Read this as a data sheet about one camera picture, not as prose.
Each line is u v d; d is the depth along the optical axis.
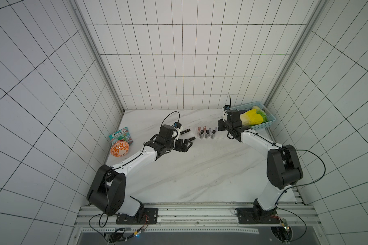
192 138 1.02
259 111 1.10
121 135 1.01
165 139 0.66
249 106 1.14
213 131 0.98
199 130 0.98
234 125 0.73
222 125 0.85
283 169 0.48
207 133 0.98
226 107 0.82
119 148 0.95
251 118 1.03
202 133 0.98
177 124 0.76
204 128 0.98
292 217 0.65
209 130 0.99
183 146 0.76
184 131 1.04
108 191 0.42
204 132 0.98
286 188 0.51
